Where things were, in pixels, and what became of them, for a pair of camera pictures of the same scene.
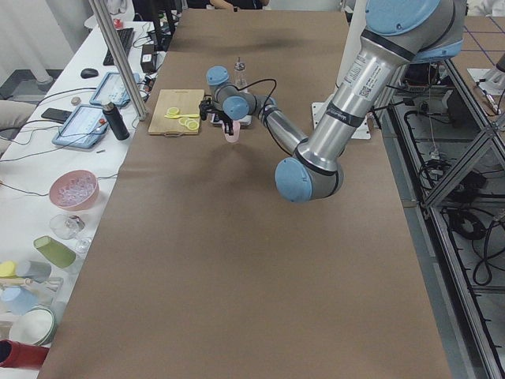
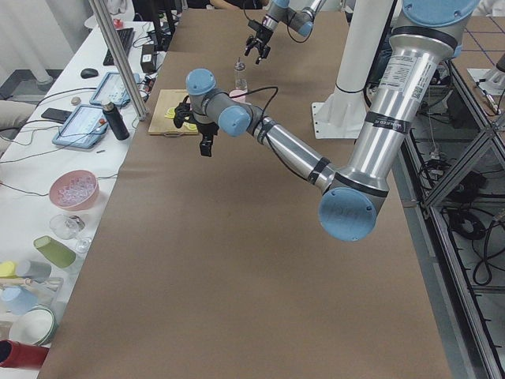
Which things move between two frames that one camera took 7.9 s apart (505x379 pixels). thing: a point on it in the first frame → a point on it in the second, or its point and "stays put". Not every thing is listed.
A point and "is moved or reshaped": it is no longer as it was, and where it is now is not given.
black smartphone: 56,114 stays put
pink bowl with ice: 74,189 stays put
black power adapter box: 148,58 stays put
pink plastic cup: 234,138 is moved or reshaped
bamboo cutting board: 186,101 stays put
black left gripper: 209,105 → 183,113
